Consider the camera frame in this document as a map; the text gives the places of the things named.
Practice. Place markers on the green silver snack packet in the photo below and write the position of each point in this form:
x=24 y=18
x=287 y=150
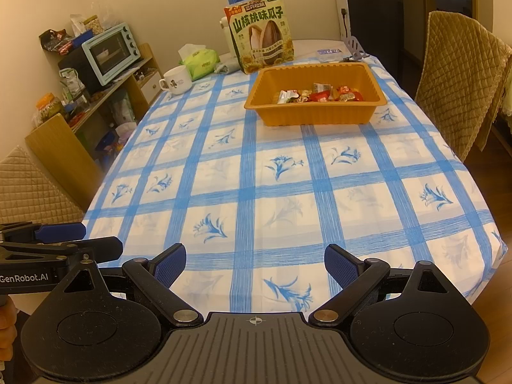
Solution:
x=286 y=96

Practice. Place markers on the white bottle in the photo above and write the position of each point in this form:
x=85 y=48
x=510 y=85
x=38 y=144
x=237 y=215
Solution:
x=227 y=36

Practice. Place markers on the grey cloth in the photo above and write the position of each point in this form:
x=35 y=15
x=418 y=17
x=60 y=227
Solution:
x=226 y=67

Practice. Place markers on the jar of nuts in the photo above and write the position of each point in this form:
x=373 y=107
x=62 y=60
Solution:
x=92 y=24

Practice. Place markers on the orange lid jar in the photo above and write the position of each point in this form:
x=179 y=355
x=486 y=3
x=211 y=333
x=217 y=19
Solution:
x=48 y=108

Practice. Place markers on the red labelled snack packet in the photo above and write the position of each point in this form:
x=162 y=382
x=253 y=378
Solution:
x=344 y=89

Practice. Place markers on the clear plastic box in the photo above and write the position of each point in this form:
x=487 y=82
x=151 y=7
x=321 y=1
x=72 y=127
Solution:
x=330 y=52

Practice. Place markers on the dark snack bags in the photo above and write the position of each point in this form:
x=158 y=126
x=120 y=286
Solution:
x=56 y=42

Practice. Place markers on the black microwave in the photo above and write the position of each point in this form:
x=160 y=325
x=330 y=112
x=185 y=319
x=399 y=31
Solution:
x=74 y=70

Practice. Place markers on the small white drawer box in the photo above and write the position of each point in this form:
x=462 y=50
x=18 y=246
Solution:
x=148 y=84

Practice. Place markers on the white mug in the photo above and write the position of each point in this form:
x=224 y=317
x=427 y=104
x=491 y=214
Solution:
x=176 y=81

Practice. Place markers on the clear dark snack packet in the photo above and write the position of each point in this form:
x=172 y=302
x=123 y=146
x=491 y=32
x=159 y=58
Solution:
x=322 y=87

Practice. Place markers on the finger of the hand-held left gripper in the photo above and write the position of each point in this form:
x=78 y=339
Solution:
x=60 y=231
x=102 y=248

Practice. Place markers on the white green snack bags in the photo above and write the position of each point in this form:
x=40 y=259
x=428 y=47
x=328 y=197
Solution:
x=72 y=84

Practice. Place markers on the green tissue pack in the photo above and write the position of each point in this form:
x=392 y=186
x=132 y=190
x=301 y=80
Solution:
x=200 y=64

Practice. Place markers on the black power plug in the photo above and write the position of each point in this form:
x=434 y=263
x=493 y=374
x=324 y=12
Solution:
x=344 y=14

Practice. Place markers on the wooden chair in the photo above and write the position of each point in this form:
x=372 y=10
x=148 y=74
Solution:
x=66 y=152

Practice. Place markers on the light blue toaster oven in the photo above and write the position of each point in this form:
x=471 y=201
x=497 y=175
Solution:
x=110 y=54

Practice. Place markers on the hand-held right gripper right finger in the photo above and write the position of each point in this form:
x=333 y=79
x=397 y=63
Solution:
x=342 y=267

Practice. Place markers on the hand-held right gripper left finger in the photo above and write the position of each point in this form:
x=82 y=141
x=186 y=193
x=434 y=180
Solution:
x=170 y=267

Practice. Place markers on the large sunflower seed bag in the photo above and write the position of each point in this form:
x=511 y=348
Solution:
x=260 y=34

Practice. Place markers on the grey phone stand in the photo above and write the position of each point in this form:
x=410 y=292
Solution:
x=356 y=50

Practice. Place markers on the red foil snack packet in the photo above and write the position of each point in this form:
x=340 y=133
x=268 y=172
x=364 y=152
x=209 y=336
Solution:
x=352 y=97

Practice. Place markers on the orange plastic tray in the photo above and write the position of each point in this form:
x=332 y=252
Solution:
x=316 y=114

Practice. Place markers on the blue checked tablecloth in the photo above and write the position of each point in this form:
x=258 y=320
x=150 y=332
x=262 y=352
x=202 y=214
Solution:
x=280 y=192

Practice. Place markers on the chair with quilted cover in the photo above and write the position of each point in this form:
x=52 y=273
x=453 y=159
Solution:
x=456 y=72
x=36 y=192

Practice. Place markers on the person's left hand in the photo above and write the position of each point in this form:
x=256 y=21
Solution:
x=6 y=328

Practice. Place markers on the pale yellow cloth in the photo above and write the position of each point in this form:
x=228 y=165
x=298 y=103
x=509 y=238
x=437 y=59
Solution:
x=506 y=92

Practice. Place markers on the wooden shelf unit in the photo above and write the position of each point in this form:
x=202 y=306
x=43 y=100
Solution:
x=108 y=92

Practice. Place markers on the red square snack packet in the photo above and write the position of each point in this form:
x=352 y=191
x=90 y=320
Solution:
x=319 y=96

